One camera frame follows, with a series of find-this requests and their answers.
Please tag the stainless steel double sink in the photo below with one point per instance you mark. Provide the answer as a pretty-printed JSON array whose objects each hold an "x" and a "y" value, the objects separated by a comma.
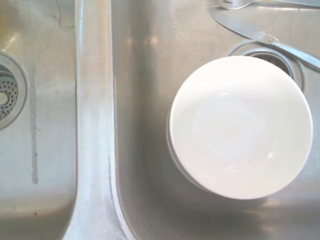
[{"x": 140, "y": 100}]

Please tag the white ceramic bowl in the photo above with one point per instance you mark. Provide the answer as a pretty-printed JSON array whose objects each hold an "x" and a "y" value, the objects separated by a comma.
[{"x": 237, "y": 130}]

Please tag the open metal sink drain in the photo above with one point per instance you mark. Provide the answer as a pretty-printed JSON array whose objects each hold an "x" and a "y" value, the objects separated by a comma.
[{"x": 253, "y": 53}]

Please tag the silver butter knife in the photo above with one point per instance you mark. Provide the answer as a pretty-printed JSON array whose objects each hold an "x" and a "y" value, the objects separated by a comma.
[{"x": 237, "y": 26}]

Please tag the silver fork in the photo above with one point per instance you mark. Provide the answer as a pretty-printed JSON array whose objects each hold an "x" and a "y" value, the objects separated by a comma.
[{"x": 241, "y": 4}]

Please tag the perforated metal drain strainer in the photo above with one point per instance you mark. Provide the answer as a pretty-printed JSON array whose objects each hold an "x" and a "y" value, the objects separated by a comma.
[{"x": 10, "y": 92}]

